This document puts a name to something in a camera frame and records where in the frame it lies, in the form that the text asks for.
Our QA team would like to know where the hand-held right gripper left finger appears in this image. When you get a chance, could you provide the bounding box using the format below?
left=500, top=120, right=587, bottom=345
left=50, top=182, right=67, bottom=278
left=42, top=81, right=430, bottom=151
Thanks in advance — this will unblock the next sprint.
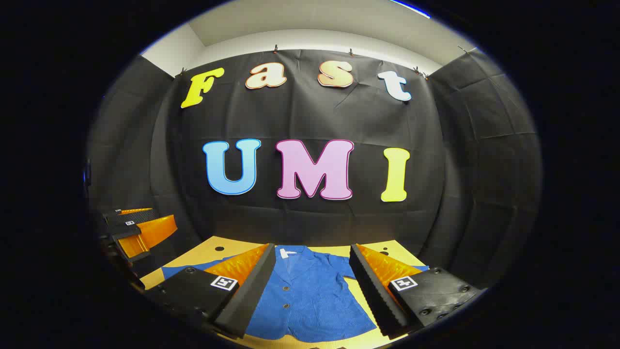
left=144, top=242, right=277, bottom=340

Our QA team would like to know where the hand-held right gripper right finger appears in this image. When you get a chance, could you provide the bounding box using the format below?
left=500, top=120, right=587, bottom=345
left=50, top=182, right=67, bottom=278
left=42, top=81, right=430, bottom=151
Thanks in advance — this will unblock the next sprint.
left=349, top=243, right=485, bottom=340

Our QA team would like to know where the blue corduroy jacket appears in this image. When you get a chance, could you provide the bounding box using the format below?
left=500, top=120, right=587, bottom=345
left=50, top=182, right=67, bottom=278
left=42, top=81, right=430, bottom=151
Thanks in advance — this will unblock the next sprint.
left=161, top=245, right=429, bottom=343

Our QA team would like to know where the black backdrop cloth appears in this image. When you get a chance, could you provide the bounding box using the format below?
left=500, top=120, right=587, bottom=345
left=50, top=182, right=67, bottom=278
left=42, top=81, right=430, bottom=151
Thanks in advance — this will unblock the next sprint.
left=87, top=48, right=542, bottom=291

